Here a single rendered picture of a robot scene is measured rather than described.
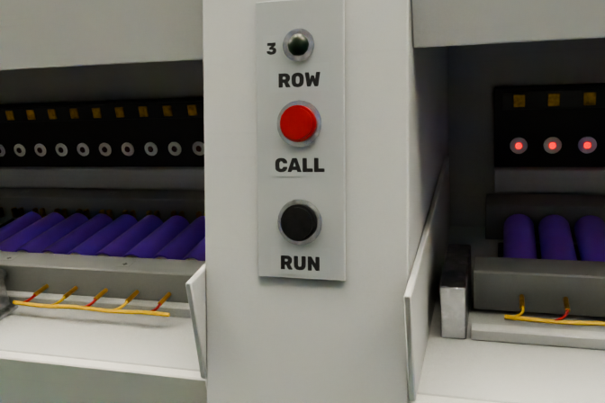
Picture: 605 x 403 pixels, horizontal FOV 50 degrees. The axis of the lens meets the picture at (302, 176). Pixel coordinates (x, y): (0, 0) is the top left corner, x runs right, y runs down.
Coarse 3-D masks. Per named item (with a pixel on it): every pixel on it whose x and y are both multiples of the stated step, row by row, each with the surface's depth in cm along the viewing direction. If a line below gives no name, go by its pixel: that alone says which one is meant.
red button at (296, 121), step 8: (288, 112) 28; (296, 112) 28; (304, 112) 28; (312, 112) 28; (280, 120) 28; (288, 120) 28; (296, 120) 28; (304, 120) 28; (312, 120) 28; (280, 128) 28; (288, 128) 28; (296, 128) 28; (304, 128) 28; (312, 128) 28; (288, 136) 28; (296, 136) 28; (304, 136) 28
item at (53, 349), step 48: (192, 288) 29; (0, 336) 36; (48, 336) 35; (96, 336) 35; (144, 336) 34; (192, 336) 34; (0, 384) 34; (48, 384) 33; (96, 384) 32; (144, 384) 31; (192, 384) 31
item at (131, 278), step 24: (0, 264) 39; (24, 264) 39; (48, 264) 39; (72, 264) 38; (96, 264) 38; (120, 264) 38; (144, 264) 37; (168, 264) 37; (192, 264) 37; (24, 288) 39; (48, 288) 39; (72, 288) 38; (96, 288) 38; (120, 288) 37; (144, 288) 37; (168, 288) 36; (120, 312) 35; (144, 312) 35
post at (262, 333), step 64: (256, 0) 29; (384, 0) 27; (256, 64) 29; (384, 64) 27; (256, 128) 29; (384, 128) 27; (256, 192) 29; (384, 192) 27; (256, 256) 29; (384, 256) 28; (256, 320) 29; (320, 320) 28; (384, 320) 28; (256, 384) 30; (320, 384) 29; (384, 384) 28
